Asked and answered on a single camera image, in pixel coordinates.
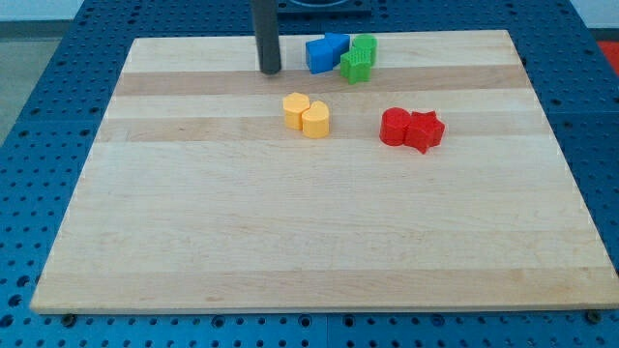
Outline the wooden board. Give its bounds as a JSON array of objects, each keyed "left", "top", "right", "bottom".
[{"left": 31, "top": 30, "right": 618, "bottom": 314}]

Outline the yellow heart block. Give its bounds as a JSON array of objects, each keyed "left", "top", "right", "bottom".
[{"left": 302, "top": 101, "right": 330, "bottom": 138}]

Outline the yellow hexagon block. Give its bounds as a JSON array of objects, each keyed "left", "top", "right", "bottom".
[{"left": 282, "top": 92, "right": 310, "bottom": 131}]

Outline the red cylinder block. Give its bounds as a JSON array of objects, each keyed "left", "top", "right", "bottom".
[{"left": 379, "top": 107, "right": 411, "bottom": 146}]

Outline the green star block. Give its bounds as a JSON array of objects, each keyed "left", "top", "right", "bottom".
[{"left": 340, "top": 47, "right": 371, "bottom": 84}]

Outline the blue cube block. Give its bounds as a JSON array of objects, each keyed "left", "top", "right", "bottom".
[{"left": 306, "top": 38, "right": 339, "bottom": 74}]

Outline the red star block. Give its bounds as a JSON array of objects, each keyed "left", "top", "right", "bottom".
[{"left": 403, "top": 110, "right": 446, "bottom": 154}]

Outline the blue pentagon block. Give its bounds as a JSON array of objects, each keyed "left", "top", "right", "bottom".
[{"left": 324, "top": 32, "right": 350, "bottom": 65}]

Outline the green cylinder block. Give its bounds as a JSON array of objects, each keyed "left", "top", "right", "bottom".
[{"left": 353, "top": 34, "right": 377, "bottom": 66}]

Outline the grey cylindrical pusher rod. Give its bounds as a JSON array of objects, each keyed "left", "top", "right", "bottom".
[{"left": 250, "top": 0, "right": 281, "bottom": 75}]

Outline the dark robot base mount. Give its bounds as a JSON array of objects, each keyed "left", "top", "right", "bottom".
[{"left": 276, "top": 0, "right": 372, "bottom": 15}]

